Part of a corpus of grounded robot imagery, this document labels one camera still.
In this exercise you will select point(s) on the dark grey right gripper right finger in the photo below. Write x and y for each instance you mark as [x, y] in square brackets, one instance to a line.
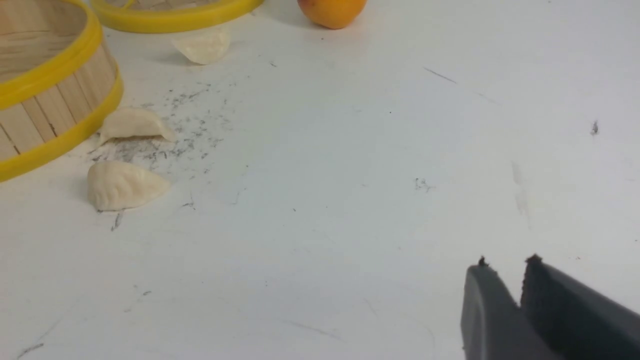
[574, 320]

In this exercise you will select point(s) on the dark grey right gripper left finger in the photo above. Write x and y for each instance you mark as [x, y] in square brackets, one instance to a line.
[492, 324]

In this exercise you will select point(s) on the white ridged front dumpling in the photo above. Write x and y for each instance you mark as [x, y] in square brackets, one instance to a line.
[117, 185]

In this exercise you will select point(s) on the woven bamboo steamer lid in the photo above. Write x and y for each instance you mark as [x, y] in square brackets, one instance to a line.
[169, 16]

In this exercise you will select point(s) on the orange toy pear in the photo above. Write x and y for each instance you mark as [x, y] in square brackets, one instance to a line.
[332, 14]

